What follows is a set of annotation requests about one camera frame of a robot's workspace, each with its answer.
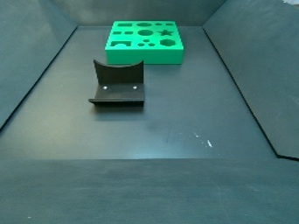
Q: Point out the black curved holder stand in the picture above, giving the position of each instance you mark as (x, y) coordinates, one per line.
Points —
(119, 78)

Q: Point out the green shape sorter block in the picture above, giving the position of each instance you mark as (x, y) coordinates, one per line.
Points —
(149, 41)

